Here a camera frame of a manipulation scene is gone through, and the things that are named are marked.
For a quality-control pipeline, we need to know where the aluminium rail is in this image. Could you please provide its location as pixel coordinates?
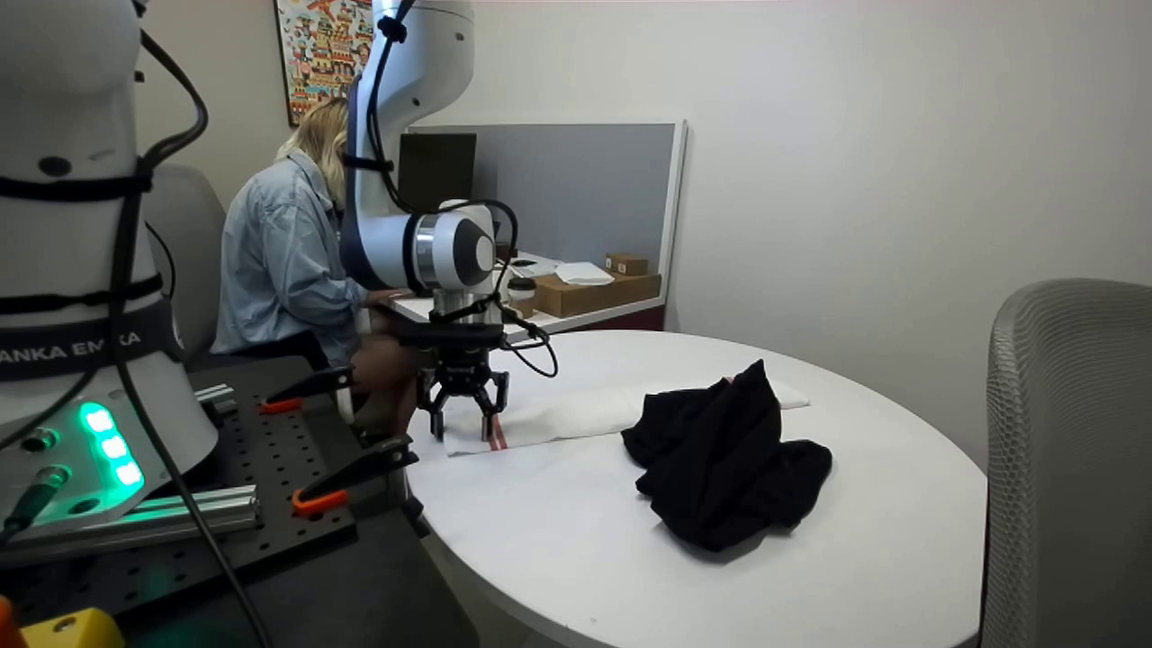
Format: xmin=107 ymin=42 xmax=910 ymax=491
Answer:
xmin=0 ymin=479 xmax=265 ymax=551

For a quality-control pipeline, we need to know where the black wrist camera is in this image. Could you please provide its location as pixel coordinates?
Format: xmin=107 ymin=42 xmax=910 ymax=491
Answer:
xmin=393 ymin=313 xmax=514 ymax=353

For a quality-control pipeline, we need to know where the black computer monitor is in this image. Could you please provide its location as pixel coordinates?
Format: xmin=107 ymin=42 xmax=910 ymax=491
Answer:
xmin=397 ymin=130 xmax=479 ymax=220

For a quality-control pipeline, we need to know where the black crumpled cloth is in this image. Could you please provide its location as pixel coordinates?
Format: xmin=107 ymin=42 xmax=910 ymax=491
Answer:
xmin=621 ymin=355 xmax=837 ymax=559

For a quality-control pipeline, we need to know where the grey chair of person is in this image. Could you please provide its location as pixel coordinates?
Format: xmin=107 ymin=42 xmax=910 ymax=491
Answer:
xmin=140 ymin=162 xmax=233 ymax=362

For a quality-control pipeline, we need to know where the white office desk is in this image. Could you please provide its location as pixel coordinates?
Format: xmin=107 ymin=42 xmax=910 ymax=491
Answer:
xmin=386 ymin=250 xmax=671 ymax=338

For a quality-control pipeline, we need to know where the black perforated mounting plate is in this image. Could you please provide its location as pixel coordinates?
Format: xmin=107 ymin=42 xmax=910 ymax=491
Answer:
xmin=0 ymin=353 xmax=368 ymax=618

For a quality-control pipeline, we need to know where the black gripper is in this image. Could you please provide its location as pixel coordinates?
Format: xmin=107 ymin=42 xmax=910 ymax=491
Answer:
xmin=413 ymin=338 xmax=514 ymax=454

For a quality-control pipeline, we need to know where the large cardboard box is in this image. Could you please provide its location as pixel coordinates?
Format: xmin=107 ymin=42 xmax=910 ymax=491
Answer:
xmin=531 ymin=265 xmax=665 ymax=322

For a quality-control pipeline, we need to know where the black clamp with orange tips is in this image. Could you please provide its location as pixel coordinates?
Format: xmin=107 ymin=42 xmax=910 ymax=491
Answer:
xmin=256 ymin=362 xmax=362 ymax=418
xmin=289 ymin=433 xmax=423 ymax=521

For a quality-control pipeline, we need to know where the grey mesh office chair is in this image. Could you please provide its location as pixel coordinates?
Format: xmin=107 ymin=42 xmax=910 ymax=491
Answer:
xmin=979 ymin=277 xmax=1152 ymax=648

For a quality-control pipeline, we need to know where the colourful wall poster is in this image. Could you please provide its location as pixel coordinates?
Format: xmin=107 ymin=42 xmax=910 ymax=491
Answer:
xmin=271 ymin=0 xmax=379 ymax=130

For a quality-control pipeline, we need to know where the seated person in blue shirt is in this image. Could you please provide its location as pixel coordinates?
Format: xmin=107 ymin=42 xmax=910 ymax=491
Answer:
xmin=211 ymin=101 xmax=427 ymax=438

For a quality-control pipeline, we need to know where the red striped white towel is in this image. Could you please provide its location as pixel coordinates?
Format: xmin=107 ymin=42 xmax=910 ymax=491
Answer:
xmin=442 ymin=394 xmax=679 ymax=461

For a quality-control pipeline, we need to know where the yellow plastic object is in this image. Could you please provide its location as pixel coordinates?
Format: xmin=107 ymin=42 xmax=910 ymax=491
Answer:
xmin=15 ymin=606 xmax=129 ymax=648

